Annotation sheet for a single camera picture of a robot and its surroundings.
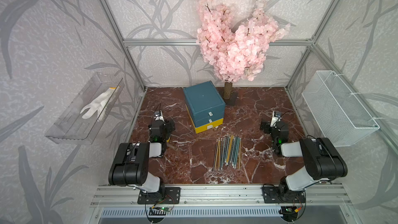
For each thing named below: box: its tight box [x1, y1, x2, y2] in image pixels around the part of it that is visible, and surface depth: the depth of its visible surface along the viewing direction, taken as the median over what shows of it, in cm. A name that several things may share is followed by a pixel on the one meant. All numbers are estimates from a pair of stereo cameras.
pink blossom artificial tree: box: [196, 0, 291, 100], surface depth 72 cm
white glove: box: [79, 86, 121, 122], surface depth 68 cm
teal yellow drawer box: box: [183, 80, 226, 134], surface depth 88 cm
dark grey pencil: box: [221, 136, 228, 171], surface depth 88 cm
